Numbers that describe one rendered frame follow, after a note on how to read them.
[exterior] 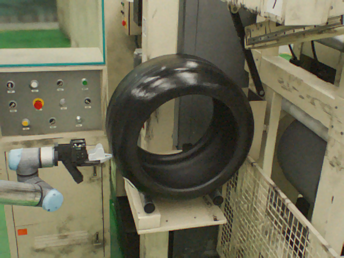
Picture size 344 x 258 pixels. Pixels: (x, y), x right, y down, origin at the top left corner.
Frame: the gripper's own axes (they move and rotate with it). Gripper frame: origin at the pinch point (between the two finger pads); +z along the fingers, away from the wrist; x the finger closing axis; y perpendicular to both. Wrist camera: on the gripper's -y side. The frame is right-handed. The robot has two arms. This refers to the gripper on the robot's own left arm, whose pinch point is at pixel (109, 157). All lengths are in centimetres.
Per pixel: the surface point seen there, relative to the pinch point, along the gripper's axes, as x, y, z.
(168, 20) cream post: 26, 47, 27
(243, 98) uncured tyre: -9, 25, 48
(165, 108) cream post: 26.4, 8.7, 27.7
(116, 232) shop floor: 94, -107, 14
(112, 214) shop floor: 116, -107, 14
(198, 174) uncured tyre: 6.2, -14.5, 38.5
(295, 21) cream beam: -36, 58, 48
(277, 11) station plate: -31, 60, 45
